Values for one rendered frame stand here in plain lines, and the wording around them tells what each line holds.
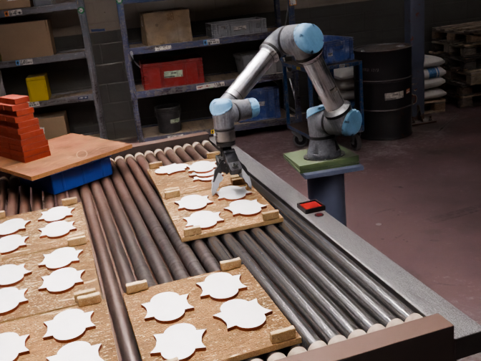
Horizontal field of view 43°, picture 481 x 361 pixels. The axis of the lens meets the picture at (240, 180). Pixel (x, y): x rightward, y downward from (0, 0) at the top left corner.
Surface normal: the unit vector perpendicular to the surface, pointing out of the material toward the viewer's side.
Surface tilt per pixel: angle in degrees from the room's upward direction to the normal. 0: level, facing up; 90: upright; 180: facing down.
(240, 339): 0
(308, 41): 79
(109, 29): 90
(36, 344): 0
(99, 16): 90
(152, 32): 84
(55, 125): 90
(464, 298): 0
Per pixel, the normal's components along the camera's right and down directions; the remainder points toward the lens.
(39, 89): 0.20, 0.30
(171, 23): 0.40, 0.29
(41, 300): -0.10, -0.94
